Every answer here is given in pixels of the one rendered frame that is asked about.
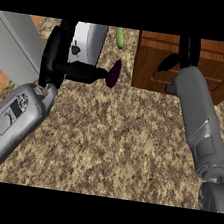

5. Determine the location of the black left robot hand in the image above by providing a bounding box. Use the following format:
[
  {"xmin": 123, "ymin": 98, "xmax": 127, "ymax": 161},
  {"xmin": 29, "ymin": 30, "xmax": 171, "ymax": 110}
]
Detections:
[{"xmin": 37, "ymin": 17, "xmax": 116, "ymax": 97}]

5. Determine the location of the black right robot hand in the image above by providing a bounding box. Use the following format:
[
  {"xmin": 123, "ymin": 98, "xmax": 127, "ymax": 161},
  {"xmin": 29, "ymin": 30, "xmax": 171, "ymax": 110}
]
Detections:
[{"xmin": 156, "ymin": 33, "xmax": 203, "ymax": 78}]

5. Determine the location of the open wooden drawer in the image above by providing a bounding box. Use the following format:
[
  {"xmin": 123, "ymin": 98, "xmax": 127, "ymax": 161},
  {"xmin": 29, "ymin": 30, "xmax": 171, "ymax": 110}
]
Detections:
[{"xmin": 130, "ymin": 30, "xmax": 224, "ymax": 107}]

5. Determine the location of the pale grey appliance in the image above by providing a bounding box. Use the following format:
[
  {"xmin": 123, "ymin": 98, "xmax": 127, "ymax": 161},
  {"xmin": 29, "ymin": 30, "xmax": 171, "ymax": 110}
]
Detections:
[{"xmin": 65, "ymin": 21, "xmax": 110, "ymax": 69}]

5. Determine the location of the flat grey panel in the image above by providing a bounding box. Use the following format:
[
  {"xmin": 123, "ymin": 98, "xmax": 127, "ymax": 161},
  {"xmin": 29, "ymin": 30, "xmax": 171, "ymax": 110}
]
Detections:
[{"xmin": 0, "ymin": 10, "xmax": 50, "ymax": 90}]

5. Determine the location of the dark purple eggplant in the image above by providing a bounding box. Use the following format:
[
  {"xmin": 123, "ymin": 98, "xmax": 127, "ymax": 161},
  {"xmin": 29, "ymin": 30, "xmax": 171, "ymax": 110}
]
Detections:
[{"xmin": 103, "ymin": 58, "xmax": 123, "ymax": 90}]

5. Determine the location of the green cucumber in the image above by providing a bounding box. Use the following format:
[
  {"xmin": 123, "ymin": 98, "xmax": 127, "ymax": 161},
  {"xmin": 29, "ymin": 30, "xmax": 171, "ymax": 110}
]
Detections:
[{"xmin": 113, "ymin": 27, "xmax": 128, "ymax": 50}]

